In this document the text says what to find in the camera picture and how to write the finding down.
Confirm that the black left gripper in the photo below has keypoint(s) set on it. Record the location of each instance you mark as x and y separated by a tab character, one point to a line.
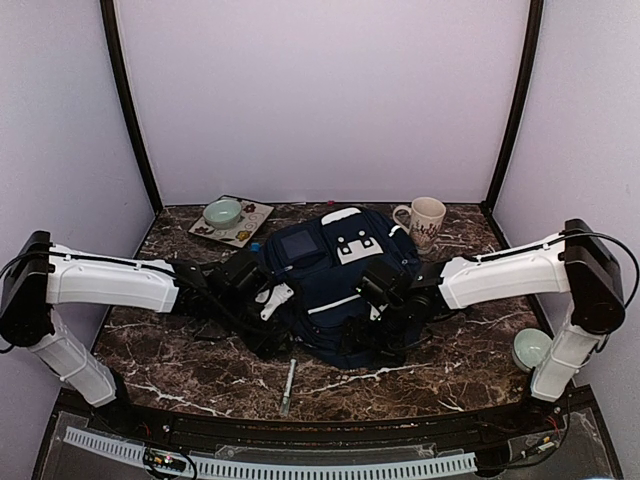
269	340

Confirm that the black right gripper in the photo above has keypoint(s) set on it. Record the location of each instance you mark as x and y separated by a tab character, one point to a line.
354	331

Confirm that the navy blue student backpack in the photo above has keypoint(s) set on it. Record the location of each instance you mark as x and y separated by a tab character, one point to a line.
322	260

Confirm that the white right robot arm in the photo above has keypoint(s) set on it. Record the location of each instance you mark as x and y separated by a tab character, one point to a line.
576	261

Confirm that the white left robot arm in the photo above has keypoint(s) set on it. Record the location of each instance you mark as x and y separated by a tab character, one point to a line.
44	275

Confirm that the clear pen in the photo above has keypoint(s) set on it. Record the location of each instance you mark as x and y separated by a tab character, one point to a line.
286	398

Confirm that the square floral plate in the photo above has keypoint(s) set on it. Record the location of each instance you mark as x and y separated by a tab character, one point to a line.
254	215

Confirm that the pale green bowl on plate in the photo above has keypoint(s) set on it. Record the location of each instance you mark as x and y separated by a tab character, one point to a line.
222	214

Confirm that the cream floral mug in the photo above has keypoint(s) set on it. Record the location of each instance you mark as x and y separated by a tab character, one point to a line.
426	216

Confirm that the pale green bowl right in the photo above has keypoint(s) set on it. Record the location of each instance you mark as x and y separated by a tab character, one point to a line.
529	348

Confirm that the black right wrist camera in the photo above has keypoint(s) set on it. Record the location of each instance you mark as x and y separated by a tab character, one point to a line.
383	285

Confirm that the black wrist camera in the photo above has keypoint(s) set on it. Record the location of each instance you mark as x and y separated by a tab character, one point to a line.
244	275
383	285

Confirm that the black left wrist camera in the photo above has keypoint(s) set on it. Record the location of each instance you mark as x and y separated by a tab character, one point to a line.
244	275

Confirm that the grey slotted cable duct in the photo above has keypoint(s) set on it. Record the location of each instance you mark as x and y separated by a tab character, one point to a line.
231	462

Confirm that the black front rail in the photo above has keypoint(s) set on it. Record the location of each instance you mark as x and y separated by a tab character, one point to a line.
481	429

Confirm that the left black frame post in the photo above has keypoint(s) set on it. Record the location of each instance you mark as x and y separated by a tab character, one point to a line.
126	101

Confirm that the black frame post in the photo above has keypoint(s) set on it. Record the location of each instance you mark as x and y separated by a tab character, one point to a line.
521	89
126	101

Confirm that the right black frame post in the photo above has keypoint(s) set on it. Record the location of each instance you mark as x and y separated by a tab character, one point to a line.
521	89

